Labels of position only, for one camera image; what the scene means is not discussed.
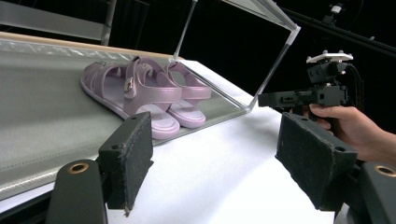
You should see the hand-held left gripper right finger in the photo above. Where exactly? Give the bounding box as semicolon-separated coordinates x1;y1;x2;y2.
275;111;359;212

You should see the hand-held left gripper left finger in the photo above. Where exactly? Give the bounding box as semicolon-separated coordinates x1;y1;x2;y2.
97;111;154;217

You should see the pink sandal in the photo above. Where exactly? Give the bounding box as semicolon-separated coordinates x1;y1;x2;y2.
163;61;213;130
80;55;184;141

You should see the grey two-tier shoe rack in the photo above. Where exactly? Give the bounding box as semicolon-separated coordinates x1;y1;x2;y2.
0;0;302;202

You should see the white table cover sheet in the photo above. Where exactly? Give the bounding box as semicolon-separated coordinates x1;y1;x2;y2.
0;58;336;224

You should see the right hand-held gripper black cable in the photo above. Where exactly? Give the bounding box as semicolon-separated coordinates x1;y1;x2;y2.
346;63;366;110

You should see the camera on black bar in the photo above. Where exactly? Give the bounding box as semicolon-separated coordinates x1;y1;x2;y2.
279;2;396;58

